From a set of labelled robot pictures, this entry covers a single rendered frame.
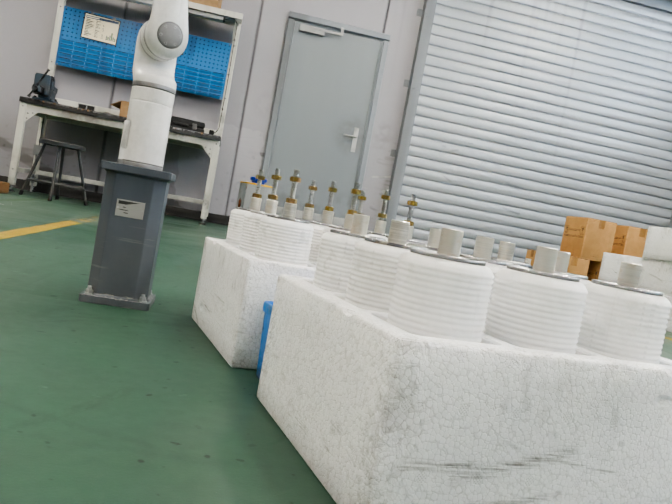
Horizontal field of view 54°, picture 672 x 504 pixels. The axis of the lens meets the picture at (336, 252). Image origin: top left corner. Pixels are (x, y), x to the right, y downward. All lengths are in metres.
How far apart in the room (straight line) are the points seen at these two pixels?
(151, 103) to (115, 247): 0.32
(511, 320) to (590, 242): 4.45
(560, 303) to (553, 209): 6.54
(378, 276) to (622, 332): 0.27
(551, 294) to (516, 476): 0.18
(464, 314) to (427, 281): 0.05
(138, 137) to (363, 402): 0.99
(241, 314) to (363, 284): 0.38
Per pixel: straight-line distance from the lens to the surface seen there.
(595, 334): 0.78
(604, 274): 4.40
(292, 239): 1.12
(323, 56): 6.65
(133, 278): 1.48
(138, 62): 1.56
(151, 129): 1.49
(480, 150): 6.91
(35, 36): 6.79
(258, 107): 6.51
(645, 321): 0.78
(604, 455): 0.74
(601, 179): 7.49
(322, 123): 6.55
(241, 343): 1.09
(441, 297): 0.62
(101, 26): 6.56
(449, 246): 0.66
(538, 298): 0.69
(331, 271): 0.84
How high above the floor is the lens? 0.27
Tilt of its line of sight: 3 degrees down
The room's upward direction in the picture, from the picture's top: 10 degrees clockwise
